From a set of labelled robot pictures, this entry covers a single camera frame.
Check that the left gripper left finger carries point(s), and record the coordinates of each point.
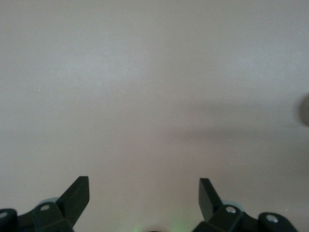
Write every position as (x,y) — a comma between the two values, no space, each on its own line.
(62,215)

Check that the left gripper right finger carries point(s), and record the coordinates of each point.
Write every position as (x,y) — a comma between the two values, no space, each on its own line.
(224,220)

